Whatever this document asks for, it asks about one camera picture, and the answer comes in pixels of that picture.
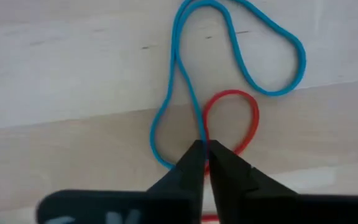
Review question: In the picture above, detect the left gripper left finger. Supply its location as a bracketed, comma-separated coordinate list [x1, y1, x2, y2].
[35, 140, 205, 224]

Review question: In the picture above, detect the red rubber band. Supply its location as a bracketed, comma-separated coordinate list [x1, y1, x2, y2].
[201, 89, 260, 222]

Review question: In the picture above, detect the teal rubber band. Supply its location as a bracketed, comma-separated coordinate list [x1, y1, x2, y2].
[149, 0, 307, 170]

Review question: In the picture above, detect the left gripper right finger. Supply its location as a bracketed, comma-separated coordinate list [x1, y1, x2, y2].
[208, 140, 358, 224]

